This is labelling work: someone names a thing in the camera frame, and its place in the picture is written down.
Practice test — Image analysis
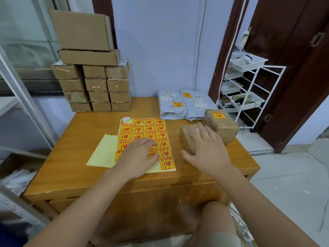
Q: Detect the grey metal frame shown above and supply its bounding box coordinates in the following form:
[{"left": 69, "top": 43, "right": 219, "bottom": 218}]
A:
[{"left": 0, "top": 46, "right": 57, "bottom": 153}]

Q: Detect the dark brown wooden door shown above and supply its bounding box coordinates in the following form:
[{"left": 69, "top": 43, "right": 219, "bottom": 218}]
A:
[{"left": 244, "top": 0, "right": 329, "bottom": 153}]

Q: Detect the white device on rack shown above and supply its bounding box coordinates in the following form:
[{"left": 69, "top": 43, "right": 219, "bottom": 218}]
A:
[{"left": 236, "top": 30, "right": 251, "bottom": 53}]

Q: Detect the plain small cardboard box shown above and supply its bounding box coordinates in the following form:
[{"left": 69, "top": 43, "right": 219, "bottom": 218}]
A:
[{"left": 179, "top": 123, "right": 206, "bottom": 155}]

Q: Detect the flat wide cardboard box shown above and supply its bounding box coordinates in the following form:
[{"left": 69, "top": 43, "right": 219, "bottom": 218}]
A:
[{"left": 58, "top": 49, "right": 121, "bottom": 66}]

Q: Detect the small cardboard box with sticker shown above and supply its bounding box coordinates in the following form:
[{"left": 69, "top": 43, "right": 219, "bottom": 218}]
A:
[{"left": 202, "top": 109, "right": 240, "bottom": 143}]

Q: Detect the white plastic basket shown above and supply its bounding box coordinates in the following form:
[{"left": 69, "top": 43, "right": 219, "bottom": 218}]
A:
[
  {"left": 222, "top": 92, "right": 266, "bottom": 111},
  {"left": 228, "top": 52, "right": 269, "bottom": 73}
]

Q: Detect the large cardboard box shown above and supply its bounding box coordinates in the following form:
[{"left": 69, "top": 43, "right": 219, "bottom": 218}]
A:
[{"left": 49, "top": 10, "right": 114, "bottom": 51}]

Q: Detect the person's leg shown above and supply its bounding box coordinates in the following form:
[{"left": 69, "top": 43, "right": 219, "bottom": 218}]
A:
[{"left": 188, "top": 201, "right": 244, "bottom": 247}]

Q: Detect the sheet of yellow red stickers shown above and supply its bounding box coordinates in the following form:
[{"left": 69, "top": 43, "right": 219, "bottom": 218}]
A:
[{"left": 114, "top": 117, "right": 177, "bottom": 174}]

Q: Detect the person's left forearm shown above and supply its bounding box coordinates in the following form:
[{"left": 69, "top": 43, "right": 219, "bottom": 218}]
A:
[{"left": 24, "top": 167, "right": 134, "bottom": 247}]

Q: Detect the grey mailer bag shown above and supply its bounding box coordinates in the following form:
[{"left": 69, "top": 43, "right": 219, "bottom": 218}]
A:
[
  {"left": 181, "top": 90, "right": 219, "bottom": 122},
  {"left": 157, "top": 90, "right": 190, "bottom": 121}
]

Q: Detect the pile of white papers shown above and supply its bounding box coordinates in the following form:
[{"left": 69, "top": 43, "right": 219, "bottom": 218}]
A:
[{"left": 0, "top": 169, "right": 37, "bottom": 196}]

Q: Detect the person's left hand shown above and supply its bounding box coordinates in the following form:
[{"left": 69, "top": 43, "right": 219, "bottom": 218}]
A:
[{"left": 113, "top": 138, "right": 161, "bottom": 181}]

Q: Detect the white wall cable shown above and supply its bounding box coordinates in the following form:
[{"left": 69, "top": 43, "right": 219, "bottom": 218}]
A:
[
  {"left": 218, "top": 0, "right": 248, "bottom": 101},
  {"left": 194, "top": 0, "right": 208, "bottom": 92}
]

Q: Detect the person's right hand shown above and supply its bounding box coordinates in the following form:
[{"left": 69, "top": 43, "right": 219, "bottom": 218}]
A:
[{"left": 180, "top": 122, "right": 233, "bottom": 178}]

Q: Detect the stack of small cardboard cartons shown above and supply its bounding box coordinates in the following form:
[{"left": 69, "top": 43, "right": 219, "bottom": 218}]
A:
[{"left": 51, "top": 59, "right": 132, "bottom": 112}]

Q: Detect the person's right forearm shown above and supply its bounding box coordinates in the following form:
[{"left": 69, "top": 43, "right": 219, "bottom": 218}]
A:
[{"left": 212, "top": 166, "right": 320, "bottom": 247}]

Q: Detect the white wire rack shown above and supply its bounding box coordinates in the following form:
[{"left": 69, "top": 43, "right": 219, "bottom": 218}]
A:
[{"left": 216, "top": 51, "right": 287, "bottom": 129}]

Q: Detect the wooden desk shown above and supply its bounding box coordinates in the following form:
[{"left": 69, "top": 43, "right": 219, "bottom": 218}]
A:
[{"left": 22, "top": 97, "right": 261, "bottom": 247}]

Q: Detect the pale yellow backing paper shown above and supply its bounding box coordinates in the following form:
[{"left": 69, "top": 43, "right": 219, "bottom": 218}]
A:
[{"left": 86, "top": 134, "right": 119, "bottom": 168}]

